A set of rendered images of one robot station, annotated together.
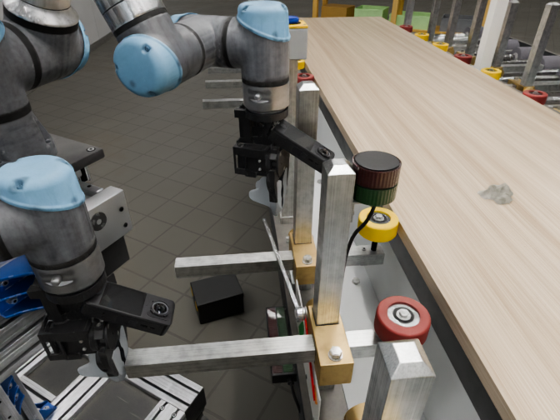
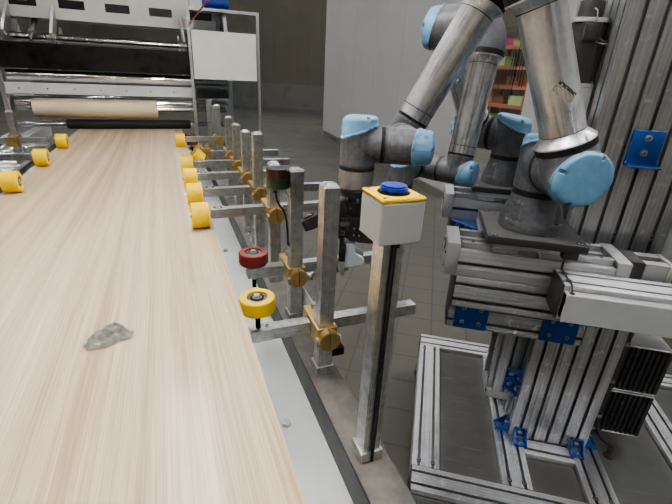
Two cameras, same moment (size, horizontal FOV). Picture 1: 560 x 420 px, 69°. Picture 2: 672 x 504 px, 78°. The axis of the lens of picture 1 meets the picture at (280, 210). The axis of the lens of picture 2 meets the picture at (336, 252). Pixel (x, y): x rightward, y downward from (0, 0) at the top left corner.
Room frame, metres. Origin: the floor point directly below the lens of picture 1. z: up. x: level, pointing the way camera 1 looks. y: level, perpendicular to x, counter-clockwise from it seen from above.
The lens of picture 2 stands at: (1.50, -0.26, 1.38)
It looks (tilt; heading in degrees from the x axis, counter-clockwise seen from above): 23 degrees down; 164
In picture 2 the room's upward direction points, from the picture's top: 3 degrees clockwise
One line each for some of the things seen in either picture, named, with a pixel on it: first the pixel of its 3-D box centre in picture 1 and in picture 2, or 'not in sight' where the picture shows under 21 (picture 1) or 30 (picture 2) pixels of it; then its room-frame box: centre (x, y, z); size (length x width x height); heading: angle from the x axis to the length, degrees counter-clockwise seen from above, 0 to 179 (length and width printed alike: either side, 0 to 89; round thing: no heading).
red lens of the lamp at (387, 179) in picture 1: (375, 168); (277, 172); (0.45, -0.12, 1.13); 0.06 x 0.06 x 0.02
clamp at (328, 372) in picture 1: (328, 337); (291, 269); (0.43, -0.08, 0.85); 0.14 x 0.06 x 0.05; 6
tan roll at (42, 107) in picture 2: not in sight; (129, 108); (-2.09, -0.88, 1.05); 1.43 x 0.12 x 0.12; 96
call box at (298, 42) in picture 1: (289, 41); (391, 216); (0.96, -0.02, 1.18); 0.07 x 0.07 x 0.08; 6
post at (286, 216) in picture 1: (287, 147); (376, 358); (0.96, -0.02, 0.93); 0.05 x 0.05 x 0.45; 6
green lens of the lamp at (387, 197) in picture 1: (372, 186); (277, 182); (0.45, -0.12, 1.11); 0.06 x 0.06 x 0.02
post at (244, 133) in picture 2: not in sight; (247, 186); (-0.30, -0.15, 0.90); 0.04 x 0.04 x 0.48; 6
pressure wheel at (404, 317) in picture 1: (397, 337); (253, 268); (0.42, -0.19, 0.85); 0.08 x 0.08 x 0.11
